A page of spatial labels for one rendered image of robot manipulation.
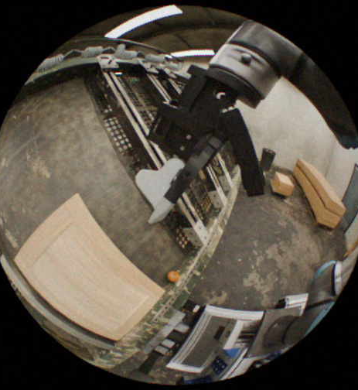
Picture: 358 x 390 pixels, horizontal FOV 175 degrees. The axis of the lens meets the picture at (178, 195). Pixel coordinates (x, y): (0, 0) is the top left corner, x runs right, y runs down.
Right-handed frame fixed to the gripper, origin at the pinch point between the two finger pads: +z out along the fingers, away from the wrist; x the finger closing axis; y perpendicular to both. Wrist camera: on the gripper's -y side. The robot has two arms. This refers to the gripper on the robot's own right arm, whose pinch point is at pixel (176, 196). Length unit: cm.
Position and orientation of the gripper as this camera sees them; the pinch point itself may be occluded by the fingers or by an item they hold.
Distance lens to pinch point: 23.0
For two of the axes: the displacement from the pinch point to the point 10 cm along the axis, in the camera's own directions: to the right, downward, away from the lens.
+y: -8.0, -5.9, 0.0
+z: -4.2, 5.7, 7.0
